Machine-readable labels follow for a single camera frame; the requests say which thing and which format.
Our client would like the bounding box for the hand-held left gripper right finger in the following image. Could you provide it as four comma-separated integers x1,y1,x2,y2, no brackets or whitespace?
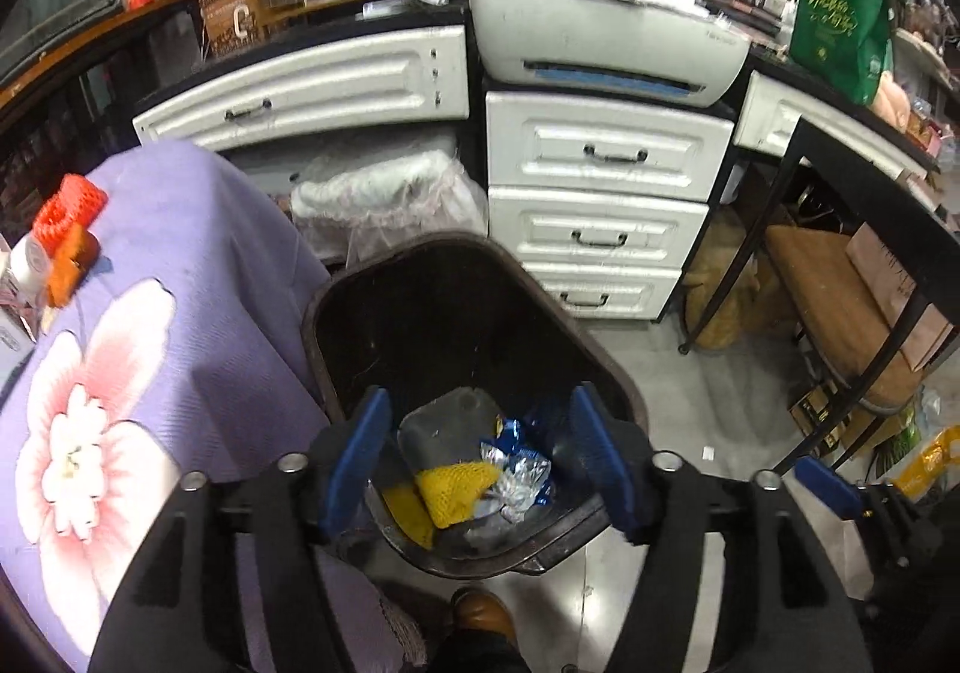
568,384,871,673

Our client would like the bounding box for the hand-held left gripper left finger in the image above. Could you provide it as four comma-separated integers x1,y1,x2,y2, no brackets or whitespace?
86,388,392,673

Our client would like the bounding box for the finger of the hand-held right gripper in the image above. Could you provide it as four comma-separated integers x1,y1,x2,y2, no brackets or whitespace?
793,455,944,570

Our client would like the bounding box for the brown plastic trash bin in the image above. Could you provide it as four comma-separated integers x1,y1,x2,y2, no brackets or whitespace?
302,232,652,578

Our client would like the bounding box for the silver blue snack wrapper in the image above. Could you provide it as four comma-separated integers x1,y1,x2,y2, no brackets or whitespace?
480,414,557,524

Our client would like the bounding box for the grey plastic container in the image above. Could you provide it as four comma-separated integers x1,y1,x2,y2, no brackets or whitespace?
397,388,502,475

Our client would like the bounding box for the yellow foam fruit net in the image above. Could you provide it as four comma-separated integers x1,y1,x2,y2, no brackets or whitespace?
381,460,502,548

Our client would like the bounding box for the yellow plastic bag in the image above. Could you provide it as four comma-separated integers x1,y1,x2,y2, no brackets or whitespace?
892,425,960,501

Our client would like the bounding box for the black chair with brown cushion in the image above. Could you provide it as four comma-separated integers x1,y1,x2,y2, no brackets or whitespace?
679,116,960,479

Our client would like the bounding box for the small white cabinet drawer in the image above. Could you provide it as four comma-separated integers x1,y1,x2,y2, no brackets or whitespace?
525,260,683,321

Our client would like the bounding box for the brown leather shoe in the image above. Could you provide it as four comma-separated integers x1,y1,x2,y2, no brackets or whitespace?
452,587,518,651

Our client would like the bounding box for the brown cardboard box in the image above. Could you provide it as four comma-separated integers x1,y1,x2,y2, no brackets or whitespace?
847,223,953,374

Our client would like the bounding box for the yellow sack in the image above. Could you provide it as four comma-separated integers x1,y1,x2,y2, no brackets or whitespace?
686,208,781,348

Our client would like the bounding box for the medium white cabinet drawer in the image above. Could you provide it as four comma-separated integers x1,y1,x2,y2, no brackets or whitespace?
487,187,710,269

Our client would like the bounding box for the purple floral blanket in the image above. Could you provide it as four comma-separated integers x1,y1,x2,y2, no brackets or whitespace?
0,140,428,673

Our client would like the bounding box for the white bin with plastic liner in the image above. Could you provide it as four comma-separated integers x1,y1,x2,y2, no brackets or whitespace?
291,149,488,261

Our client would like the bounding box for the large white cabinet drawer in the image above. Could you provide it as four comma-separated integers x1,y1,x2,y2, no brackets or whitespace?
486,91,734,203

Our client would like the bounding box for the white curved desk drawer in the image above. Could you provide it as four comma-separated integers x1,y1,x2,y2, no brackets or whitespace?
733,73,938,183

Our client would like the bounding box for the white round cup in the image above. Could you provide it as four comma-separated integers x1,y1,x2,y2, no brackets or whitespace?
7,236,53,291

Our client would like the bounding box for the red foam net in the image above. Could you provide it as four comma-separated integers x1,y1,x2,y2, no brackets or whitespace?
34,174,108,254

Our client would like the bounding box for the wide white desk drawer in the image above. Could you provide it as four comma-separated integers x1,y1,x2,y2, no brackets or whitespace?
133,25,471,152

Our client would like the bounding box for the pink plush toy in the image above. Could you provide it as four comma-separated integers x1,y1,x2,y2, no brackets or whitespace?
874,68,912,134

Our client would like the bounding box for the white printer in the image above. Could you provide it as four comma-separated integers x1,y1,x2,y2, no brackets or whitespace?
469,0,752,111

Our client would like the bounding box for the green tote bag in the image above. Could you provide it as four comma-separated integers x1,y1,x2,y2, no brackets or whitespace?
787,0,897,107

